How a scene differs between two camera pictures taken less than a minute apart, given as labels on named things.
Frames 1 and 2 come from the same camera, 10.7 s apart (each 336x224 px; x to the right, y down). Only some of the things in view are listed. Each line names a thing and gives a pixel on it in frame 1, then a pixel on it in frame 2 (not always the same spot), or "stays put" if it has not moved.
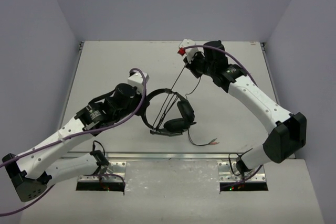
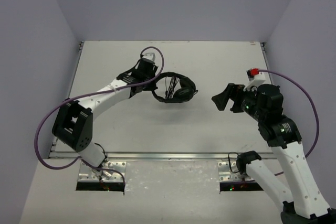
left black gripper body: [143, 104] -> [146, 85]
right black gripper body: [199, 65] -> [241, 99]
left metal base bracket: [113, 172] stays put
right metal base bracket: [228, 172] stays put
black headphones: [175, 126] -> [187, 91]
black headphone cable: [172, 103] -> [169, 91]
